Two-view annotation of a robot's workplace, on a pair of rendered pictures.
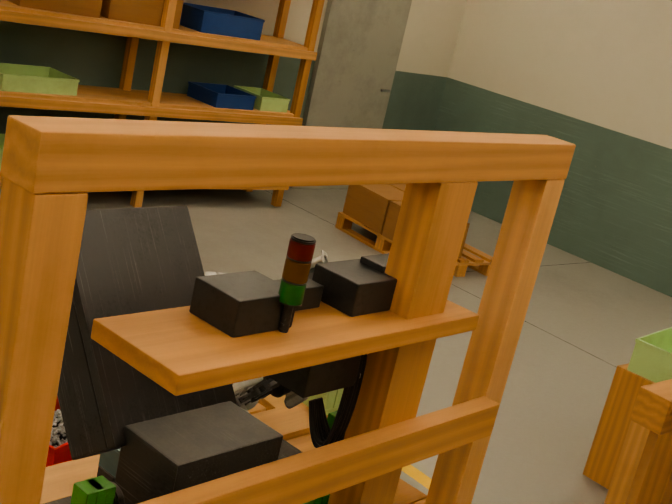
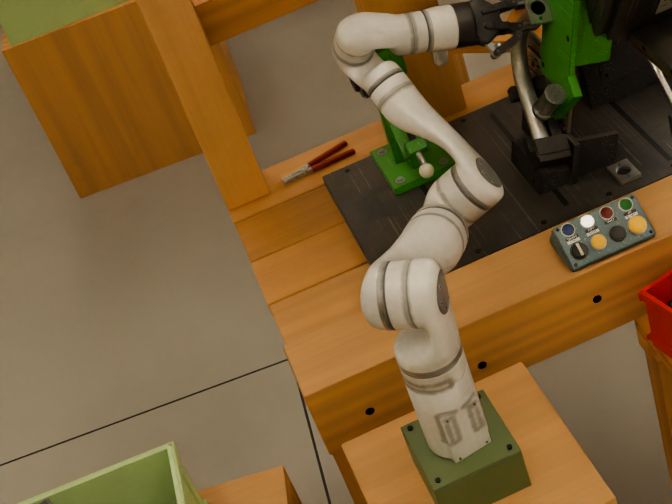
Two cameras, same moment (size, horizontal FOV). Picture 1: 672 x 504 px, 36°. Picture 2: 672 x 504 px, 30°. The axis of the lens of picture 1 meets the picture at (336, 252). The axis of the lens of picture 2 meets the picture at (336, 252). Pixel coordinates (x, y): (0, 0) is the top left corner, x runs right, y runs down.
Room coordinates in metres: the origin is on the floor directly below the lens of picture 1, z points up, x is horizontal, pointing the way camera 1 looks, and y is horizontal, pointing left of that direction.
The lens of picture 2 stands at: (3.88, 1.20, 2.29)
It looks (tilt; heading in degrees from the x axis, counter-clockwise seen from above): 37 degrees down; 227
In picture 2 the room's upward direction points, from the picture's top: 21 degrees counter-clockwise
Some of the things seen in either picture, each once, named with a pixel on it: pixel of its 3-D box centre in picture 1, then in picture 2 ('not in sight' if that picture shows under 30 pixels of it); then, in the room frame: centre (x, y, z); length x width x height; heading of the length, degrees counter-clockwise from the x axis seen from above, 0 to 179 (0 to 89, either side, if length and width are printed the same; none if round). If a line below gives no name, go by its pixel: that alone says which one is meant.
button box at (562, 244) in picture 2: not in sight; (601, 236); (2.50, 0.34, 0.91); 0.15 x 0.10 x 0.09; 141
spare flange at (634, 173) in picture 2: not in sight; (624, 171); (2.32, 0.30, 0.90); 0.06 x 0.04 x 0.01; 51
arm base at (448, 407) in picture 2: not in sight; (443, 394); (2.97, 0.33, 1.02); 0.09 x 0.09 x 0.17; 61
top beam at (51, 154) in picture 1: (363, 155); not in sight; (1.98, -0.01, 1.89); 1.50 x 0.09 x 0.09; 141
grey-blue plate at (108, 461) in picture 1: (111, 472); not in sight; (2.20, 0.40, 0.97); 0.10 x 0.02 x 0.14; 51
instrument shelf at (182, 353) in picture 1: (308, 325); not in sight; (2.00, 0.02, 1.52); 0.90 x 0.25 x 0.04; 141
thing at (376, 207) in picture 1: (418, 226); not in sight; (8.49, -0.64, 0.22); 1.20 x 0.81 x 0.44; 41
